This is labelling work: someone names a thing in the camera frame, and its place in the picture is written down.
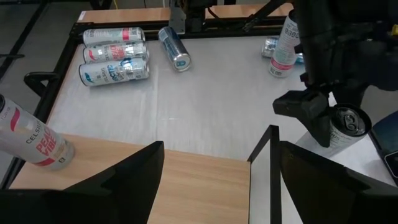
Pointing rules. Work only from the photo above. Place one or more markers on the dark phone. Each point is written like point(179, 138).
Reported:
point(385, 140)

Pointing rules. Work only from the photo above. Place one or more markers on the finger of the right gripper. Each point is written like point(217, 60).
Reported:
point(351, 93)
point(311, 105)

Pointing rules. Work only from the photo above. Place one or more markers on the silver blue Red Bull can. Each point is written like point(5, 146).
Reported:
point(174, 46)
point(269, 46)

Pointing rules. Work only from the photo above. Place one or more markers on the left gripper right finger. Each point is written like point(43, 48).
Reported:
point(342, 202)

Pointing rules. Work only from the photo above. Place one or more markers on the black frame clamp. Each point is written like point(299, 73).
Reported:
point(34, 79)

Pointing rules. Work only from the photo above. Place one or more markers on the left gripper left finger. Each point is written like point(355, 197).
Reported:
point(77, 205)

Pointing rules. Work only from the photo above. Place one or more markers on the Celsius Arctic Vibe can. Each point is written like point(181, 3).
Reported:
point(112, 71)

